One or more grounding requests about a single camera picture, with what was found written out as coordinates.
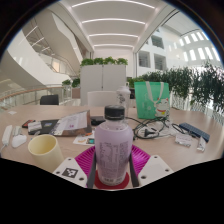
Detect black notebook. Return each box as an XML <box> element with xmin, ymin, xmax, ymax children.
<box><xmin>28</xmin><ymin>119</ymin><xmax>61</xmax><ymax>136</ymax></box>

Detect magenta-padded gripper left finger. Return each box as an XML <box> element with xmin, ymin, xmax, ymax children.
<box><xmin>52</xmin><ymin>144</ymin><xmax>98</xmax><ymax>190</ymax></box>

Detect red and black phone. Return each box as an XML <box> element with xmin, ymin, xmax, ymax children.
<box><xmin>21</xmin><ymin>119</ymin><xmax>36</xmax><ymax>129</ymax></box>

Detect wooden planter with plants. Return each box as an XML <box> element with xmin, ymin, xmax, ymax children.
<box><xmin>61</xmin><ymin>78</ymin><xmax>81</xmax><ymax>99</ymax></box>

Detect open printed magazine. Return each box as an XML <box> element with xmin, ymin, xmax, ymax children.
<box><xmin>49</xmin><ymin>110</ymin><xmax>93</xmax><ymax>138</ymax></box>

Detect small clear plastic packet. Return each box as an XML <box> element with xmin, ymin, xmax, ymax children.
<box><xmin>174</xmin><ymin>133</ymin><xmax>194</xmax><ymax>148</ymax></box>
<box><xmin>196</xmin><ymin>136</ymin><xmax>207</xmax><ymax>153</ymax></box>

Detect purple drink bottle black cap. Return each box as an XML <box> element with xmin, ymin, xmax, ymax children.
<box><xmin>94</xmin><ymin>104</ymin><xmax>134</xmax><ymax>187</ymax></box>

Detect ceiling light strips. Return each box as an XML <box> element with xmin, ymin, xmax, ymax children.
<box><xmin>71</xmin><ymin>0</ymin><xmax>156</xmax><ymax>49</ymax></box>

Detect small black case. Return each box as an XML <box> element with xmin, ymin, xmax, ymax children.
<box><xmin>90</xmin><ymin>115</ymin><xmax>106</xmax><ymax>127</ymax></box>

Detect green tote bag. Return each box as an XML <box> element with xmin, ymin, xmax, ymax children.
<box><xmin>133</xmin><ymin>81</ymin><xmax>171</xmax><ymax>120</ymax></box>

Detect white cabinet with plants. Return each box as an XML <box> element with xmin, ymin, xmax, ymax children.
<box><xmin>79</xmin><ymin>57</ymin><xmax>129</xmax><ymax>107</ymax></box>

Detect tangled black cables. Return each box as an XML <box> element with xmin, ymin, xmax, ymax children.
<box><xmin>126</xmin><ymin>116</ymin><xmax>188</xmax><ymax>140</ymax></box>

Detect white chair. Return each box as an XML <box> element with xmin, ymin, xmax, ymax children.
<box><xmin>86</xmin><ymin>90</ymin><xmax>118</xmax><ymax>108</ymax></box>

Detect pale yellow mug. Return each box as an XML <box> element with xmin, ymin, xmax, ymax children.
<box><xmin>27</xmin><ymin>134</ymin><xmax>65</xmax><ymax>174</ymax></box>

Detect colourful sticker sheet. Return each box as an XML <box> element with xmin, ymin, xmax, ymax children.
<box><xmin>72</xmin><ymin>131</ymin><xmax>98</xmax><ymax>147</ymax></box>

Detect row of green hedge plants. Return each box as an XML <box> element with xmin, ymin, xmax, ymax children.
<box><xmin>128</xmin><ymin>61</ymin><xmax>224</xmax><ymax>116</ymax></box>

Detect black chair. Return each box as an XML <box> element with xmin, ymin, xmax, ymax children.
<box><xmin>39</xmin><ymin>94</ymin><xmax>60</xmax><ymax>106</ymax></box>

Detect clear shaker bottle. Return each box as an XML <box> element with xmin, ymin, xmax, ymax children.
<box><xmin>115</xmin><ymin>85</ymin><xmax>132</xmax><ymax>118</ymax></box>

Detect white card on notebook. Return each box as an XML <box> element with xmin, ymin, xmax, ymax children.
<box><xmin>27</xmin><ymin>121</ymin><xmax>43</xmax><ymax>133</ymax></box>

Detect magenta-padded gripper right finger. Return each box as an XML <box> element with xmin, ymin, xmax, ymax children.
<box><xmin>128</xmin><ymin>144</ymin><xmax>174</xmax><ymax>188</ymax></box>

